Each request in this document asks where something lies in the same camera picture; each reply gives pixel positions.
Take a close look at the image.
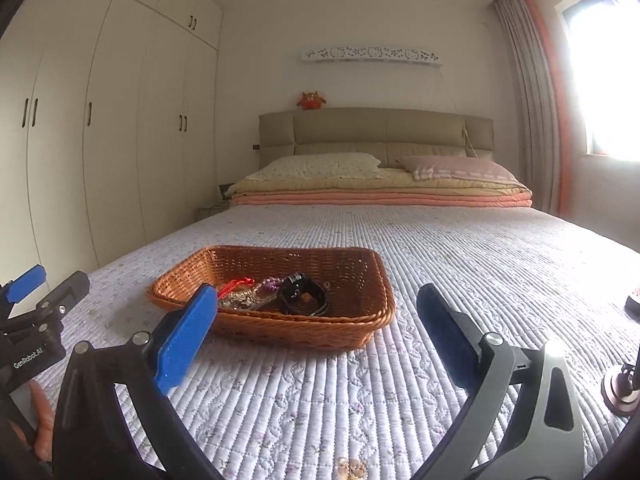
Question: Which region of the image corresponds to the black smartwatch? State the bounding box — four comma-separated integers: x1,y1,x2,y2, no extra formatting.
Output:
277,273,330,316

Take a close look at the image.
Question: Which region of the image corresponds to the beige padded headboard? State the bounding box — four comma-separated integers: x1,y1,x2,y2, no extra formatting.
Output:
254,107,495,168

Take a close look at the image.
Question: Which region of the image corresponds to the white carved wall shelf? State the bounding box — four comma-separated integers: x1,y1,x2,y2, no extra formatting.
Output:
300,44,442,67

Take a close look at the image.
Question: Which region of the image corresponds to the left hand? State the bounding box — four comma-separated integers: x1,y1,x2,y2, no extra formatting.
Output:
11,379,54,463

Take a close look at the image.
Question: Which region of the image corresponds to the red tassel cord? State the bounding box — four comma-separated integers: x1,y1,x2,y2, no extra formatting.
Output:
214,275,256,295

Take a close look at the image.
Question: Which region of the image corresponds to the white built-in wardrobe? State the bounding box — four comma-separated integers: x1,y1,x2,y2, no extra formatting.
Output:
1,0,222,311

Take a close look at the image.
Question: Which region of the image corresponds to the pink pillow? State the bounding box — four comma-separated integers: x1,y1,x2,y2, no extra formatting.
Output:
397,155,518,184

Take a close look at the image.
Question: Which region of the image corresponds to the cream floral pillow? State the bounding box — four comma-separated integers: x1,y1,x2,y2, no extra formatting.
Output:
247,152,384,182

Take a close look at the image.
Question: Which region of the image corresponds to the orange plush toy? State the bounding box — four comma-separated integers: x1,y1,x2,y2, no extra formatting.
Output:
296,91,326,110

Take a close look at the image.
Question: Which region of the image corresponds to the beige nightstand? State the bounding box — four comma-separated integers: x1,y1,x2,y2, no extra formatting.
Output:
195,200,231,221

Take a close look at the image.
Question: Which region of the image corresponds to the orange wicker basket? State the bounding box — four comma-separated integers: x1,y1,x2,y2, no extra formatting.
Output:
148,245,396,351

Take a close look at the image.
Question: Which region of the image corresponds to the folded pink yellow blanket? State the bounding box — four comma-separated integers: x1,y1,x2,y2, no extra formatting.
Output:
228,169,533,208

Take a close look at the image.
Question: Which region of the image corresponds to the grey orange curtain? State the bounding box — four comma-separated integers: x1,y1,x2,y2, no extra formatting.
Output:
492,0,572,218

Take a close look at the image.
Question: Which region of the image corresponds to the bright window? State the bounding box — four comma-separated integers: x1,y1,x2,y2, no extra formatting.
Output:
555,0,639,162

